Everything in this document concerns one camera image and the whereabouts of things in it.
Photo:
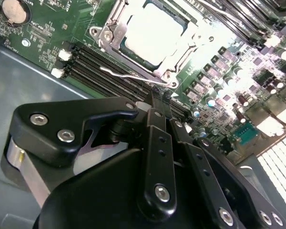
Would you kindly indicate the silver CPU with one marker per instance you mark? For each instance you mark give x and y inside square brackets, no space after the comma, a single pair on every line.
[155,33]

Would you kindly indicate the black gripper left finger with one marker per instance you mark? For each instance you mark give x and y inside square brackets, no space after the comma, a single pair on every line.
[158,167]

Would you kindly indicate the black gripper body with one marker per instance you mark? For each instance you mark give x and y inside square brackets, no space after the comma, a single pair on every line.
[97,190]

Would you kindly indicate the metal socket cover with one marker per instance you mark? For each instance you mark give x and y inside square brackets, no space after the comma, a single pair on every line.
[118,33]

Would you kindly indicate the metal locking lever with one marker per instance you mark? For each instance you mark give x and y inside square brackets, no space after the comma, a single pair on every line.
[214,9]
[126,76]

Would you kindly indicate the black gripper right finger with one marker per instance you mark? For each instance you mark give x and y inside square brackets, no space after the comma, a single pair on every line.
[202,167]

